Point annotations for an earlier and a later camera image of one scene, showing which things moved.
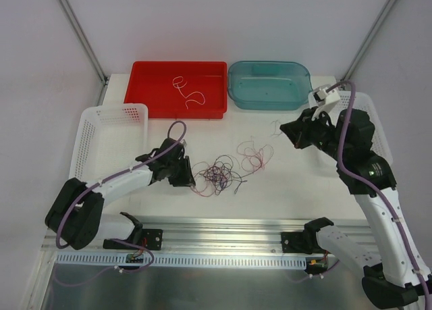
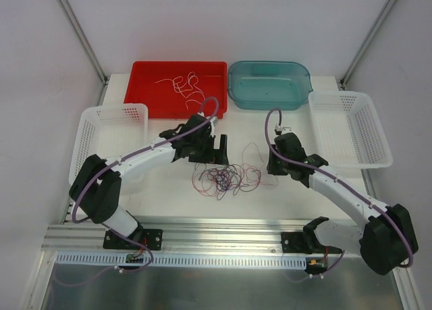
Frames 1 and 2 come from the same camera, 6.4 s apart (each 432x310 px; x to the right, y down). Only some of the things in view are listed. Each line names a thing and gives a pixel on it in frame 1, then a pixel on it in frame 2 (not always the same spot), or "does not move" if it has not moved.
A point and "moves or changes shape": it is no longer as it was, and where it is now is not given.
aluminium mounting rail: x=197 y=236 does not move
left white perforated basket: x=109 y=138 does not move
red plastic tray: x=179 y=90 does not move
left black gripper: x=179 y=171 -> x=209 y=154
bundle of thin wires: x=212 y=178 moves or changes shape
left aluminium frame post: x=84 y=38 does not move
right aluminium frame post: x=373 y=30 does not move
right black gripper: x=304 y=133 -> x=276 y=166
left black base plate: x=150 y=239 does not move
